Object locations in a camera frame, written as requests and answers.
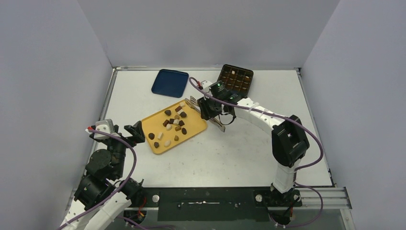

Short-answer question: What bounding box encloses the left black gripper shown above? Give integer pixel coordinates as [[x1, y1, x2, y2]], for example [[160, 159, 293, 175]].
[[103, 120, 145, 178]]

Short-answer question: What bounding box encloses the yellow plastic tray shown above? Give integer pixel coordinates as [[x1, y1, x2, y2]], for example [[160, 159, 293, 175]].
[[141, 100, 207, 155]]

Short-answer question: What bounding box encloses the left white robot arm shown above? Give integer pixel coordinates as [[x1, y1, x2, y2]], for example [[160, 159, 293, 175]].
[[59, 119, 147, 230]]

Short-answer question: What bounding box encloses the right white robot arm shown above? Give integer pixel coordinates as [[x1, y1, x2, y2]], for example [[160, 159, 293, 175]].
[[197, 80, 310, 205]]

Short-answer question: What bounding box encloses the white swirl chocolate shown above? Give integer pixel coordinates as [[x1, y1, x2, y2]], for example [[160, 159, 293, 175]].
[[164, 140, 171, 147]]

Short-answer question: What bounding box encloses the dark blue chocolate box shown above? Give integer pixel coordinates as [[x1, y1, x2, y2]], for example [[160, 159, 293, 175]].
[[217, 64, 254, 96]]

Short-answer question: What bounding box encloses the dark blue box lid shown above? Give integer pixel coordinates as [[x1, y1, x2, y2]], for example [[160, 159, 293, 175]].
[[151, 69, 189, 98]]

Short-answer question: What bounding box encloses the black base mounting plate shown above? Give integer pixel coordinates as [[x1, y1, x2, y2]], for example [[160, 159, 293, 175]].
[[124, 187, 303, 222]]

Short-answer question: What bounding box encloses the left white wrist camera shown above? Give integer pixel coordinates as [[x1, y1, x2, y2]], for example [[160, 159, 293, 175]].
[[93, 119, 114, 140]]

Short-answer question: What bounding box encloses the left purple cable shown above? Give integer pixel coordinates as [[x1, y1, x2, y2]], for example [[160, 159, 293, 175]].
[[57, 126, 137, 230]]

